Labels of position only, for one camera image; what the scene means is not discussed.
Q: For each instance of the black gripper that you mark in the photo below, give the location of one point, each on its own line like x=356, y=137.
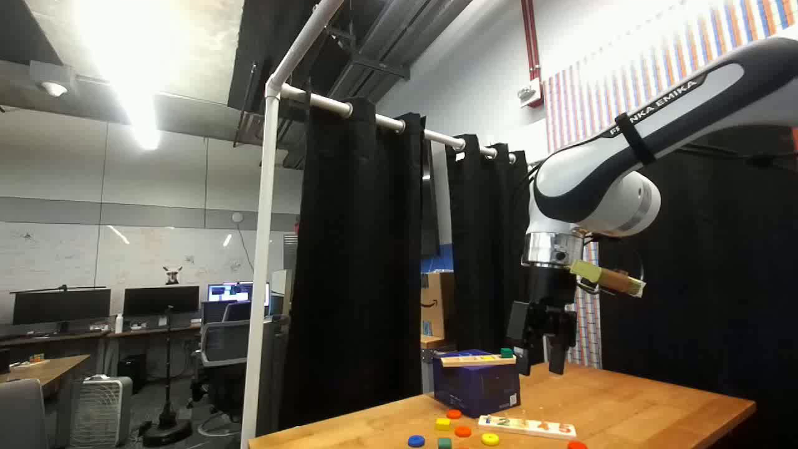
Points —
x=549, y=294

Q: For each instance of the yellow square block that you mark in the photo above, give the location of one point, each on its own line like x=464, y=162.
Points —
x=442, y=423

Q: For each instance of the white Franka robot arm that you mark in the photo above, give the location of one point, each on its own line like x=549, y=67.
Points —
x=600, y=182

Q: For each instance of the wooden board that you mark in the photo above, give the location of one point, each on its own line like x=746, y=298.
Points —
x=475, y=359

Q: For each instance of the white peg board toy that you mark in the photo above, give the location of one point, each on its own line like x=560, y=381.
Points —
x=524, y=427

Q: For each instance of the green lid on box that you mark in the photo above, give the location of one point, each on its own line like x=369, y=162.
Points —
x=507, y=352

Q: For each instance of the dark blue cardboard box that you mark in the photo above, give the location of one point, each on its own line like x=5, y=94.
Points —
x=477, y=391

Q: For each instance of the narrow black curtain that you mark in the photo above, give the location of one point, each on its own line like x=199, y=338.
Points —
x=487, y=251

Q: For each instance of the yellow disc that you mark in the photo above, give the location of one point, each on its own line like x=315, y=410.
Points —
x=489, y=437

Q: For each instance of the large red disc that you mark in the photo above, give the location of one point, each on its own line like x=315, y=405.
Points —
x=576, y=444

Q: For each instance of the orange disc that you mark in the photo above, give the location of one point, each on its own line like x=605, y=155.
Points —
x=455, y=413
x=463, y=433

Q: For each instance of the blue disc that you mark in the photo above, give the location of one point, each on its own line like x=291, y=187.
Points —
x=416, y=440

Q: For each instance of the black backdrop curtain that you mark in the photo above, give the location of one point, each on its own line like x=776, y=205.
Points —
x=707, y=289

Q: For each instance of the wide black curtain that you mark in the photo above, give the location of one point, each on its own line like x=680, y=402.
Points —
x=357, y=265

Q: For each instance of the white fire alarm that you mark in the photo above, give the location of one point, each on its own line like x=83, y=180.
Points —
x=530, y=90

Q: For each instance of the monitor with blue screen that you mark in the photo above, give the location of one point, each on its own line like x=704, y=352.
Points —
x=230, y=293

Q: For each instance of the metal curtain rod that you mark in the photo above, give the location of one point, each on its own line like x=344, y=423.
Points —
x=333, y=104

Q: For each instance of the black mesh office chair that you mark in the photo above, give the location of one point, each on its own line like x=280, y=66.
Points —
x=223, y=346

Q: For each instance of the black computer monitor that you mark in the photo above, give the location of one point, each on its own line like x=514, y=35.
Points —
x=61, y=304
x=160, y=301

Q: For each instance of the black stand with round base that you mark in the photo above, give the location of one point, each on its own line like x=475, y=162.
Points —
x=166, y=429

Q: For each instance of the white box fan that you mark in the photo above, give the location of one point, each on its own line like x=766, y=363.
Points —
x=100, y=413

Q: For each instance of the wooden desk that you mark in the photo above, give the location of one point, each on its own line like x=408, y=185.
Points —
x=46, y=367

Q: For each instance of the bright ceiling light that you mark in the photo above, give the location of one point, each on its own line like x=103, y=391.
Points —
x=126, y=59

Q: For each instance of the gray chair back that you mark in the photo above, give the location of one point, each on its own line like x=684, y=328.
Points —
x=22, y=414

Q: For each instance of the small ceiling lamp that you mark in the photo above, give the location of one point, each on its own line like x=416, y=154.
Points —
x=53, y=89

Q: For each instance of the striped wall panel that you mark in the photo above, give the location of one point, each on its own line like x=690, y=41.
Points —
x=581, y=109

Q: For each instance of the white pipe frame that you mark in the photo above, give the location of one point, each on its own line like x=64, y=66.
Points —
x=266, y=251

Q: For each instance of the red wall pipe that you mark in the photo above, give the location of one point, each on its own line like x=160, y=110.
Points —
x=530, y=39

